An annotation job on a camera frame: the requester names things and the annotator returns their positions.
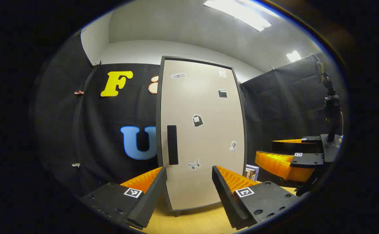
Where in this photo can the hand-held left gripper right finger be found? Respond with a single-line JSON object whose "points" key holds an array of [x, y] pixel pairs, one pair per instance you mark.
{"points": [[225, 198]]}

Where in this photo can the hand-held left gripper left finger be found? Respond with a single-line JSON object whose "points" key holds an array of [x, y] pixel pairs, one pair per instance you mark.
{"points": [[152, 195]]}

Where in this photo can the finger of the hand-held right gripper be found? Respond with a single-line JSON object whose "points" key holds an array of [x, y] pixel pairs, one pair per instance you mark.
{"points": [[275, 164], [286, 147]]}

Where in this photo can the beige cabinet door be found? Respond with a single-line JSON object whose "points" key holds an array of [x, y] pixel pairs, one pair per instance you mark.
{"points": [[208, 146]]}

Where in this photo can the small ceiling light panel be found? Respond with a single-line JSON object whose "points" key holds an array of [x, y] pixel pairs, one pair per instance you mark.
{"points": [[293, 56]]}

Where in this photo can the silver cloth clip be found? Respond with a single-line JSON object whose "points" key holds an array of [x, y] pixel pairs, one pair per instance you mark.
{"points": [[76, 165]]}

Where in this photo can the black backdrop cloth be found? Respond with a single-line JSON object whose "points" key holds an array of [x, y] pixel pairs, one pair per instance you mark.
{"points": [[105, 113]]}

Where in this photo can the copper cloth clip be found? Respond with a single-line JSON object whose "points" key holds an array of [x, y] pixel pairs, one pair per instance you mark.
{"points": [[79, 92]]}

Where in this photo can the long ceiling light panel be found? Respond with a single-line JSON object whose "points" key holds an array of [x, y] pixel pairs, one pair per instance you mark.
{"points": [[238, 14]]}

